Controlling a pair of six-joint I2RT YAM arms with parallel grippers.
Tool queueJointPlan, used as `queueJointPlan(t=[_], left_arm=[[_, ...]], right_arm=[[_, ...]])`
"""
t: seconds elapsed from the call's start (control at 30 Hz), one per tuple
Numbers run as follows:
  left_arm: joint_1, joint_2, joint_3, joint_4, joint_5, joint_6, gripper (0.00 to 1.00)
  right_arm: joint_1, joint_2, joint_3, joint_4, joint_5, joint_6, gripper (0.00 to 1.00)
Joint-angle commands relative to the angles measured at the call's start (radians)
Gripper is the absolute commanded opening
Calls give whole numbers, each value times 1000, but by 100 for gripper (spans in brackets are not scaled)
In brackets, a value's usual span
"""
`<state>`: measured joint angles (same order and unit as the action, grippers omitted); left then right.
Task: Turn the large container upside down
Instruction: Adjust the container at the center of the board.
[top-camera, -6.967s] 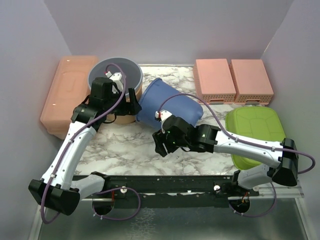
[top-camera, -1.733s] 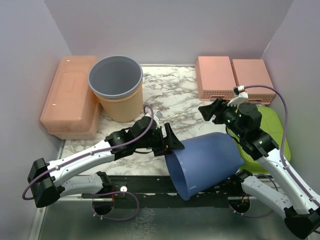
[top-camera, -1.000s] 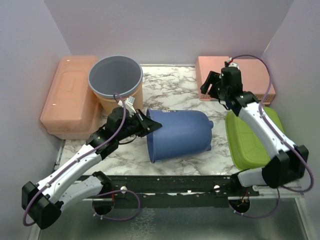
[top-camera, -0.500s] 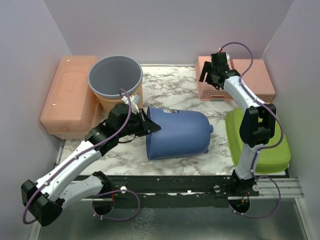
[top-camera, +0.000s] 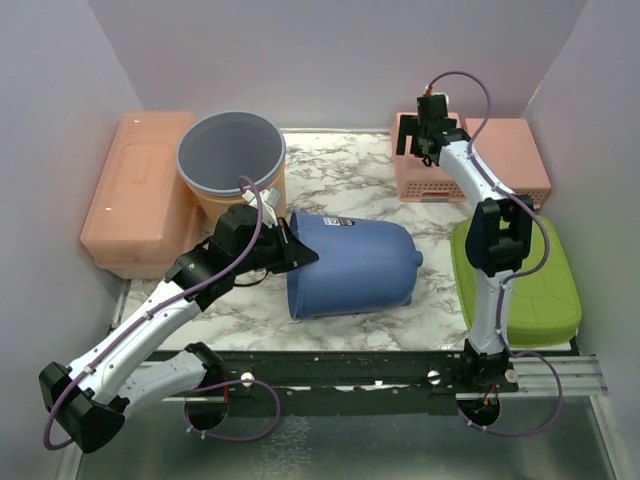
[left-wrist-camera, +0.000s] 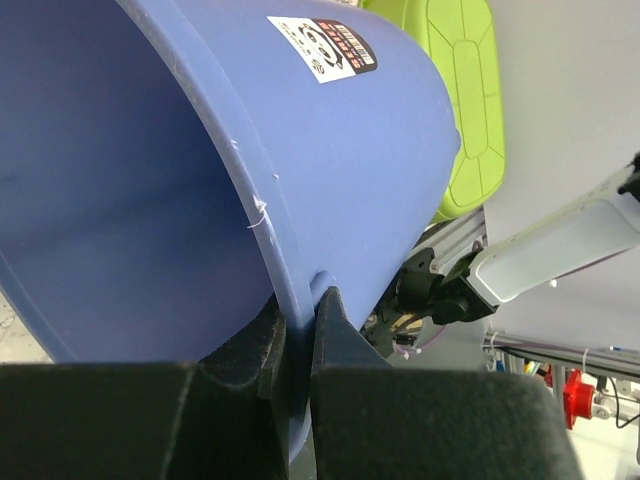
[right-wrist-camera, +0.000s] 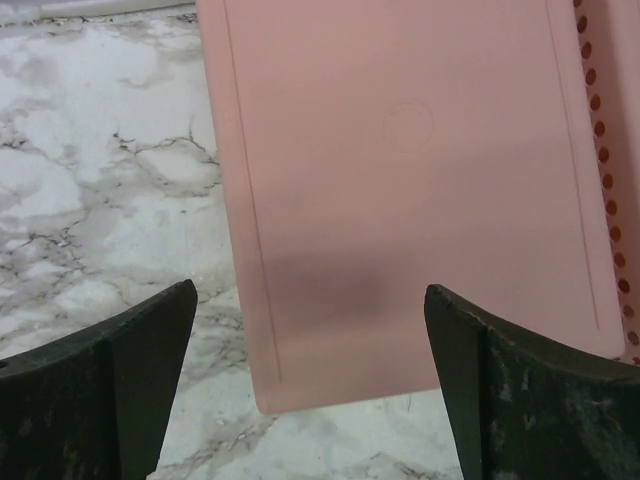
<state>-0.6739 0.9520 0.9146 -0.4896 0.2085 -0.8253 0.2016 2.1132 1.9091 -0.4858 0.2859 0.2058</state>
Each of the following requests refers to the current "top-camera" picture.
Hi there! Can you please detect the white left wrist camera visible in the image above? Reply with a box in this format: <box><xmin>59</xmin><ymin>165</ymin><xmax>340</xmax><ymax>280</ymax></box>
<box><xmin>242</xmin><ymin>187</ymin><xmax>280</xmax><ymax>227</ymax></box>

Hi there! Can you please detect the orange plastic bucket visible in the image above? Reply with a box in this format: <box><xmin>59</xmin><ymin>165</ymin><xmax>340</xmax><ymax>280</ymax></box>
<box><xmin>180</xmin><ymin>154</ymin><xmax>287</xmax><ymax>224</ymax></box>

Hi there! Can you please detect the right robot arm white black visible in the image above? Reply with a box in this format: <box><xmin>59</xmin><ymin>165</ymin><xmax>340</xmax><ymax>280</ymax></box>
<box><xmin>396</xmin><ymin>89</ymin><xmax>532</xmax><ymax>391</ymax></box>

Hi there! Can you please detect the black metal base rail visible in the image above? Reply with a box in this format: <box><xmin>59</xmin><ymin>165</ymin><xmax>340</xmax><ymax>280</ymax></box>
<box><xmin>144</xmin><ymin>349</ymin><xmax>606</xmax><ymax>419</ymax></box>

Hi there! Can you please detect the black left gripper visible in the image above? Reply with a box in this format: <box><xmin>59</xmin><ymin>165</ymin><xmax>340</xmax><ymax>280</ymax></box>
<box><xmin>235</xmin><ymin>218</ymin><xmax>316</xmax><ymax>275</ymax></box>

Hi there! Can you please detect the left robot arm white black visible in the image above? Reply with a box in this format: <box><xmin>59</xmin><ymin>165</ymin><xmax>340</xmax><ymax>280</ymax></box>
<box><xmin>38</xmin><ymin>205</ymin><xmax>319</xmax><ymax>453</ymax></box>

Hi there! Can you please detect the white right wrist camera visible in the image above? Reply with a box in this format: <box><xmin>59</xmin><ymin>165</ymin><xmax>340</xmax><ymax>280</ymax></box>
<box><xmin>425</xmin><ymin>86</ymin><xmax>450</xmax><ymax>107</ymax></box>

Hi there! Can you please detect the translucent pink storage box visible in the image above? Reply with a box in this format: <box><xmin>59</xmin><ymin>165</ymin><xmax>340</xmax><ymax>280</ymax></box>
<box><xmin>81</xmin><ymin>111</ymin><xmax>204</xmax><ymax>280</ymax></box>

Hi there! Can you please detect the pink perforated basket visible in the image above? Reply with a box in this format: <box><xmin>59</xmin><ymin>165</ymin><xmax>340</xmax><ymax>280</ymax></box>
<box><xmin>474</xmin><ymin>118</ymin><xmax>551</xmax><ymax>208</ymax></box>
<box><xmin>390</xmin><ymin>112</ymin><xmax>465</xmax><ymax>202</ymax></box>

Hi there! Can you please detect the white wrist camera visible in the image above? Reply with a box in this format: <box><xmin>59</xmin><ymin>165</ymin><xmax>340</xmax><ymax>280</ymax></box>
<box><xmin>242</xmin><ymin>187</ymin><xmax>280</xmax><ymax>227</ymax></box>
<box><xmin>425</xmin><ymin>86</ymin><xmax>450</xmax><ymax>107</ymax></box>

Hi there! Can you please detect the light blue plastic bucket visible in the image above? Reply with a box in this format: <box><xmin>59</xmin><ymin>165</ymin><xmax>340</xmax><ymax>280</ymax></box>
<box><xmin>176</xmin><ymin>111</ymin><xmax>286</xmax><ymax>197</ymax></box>

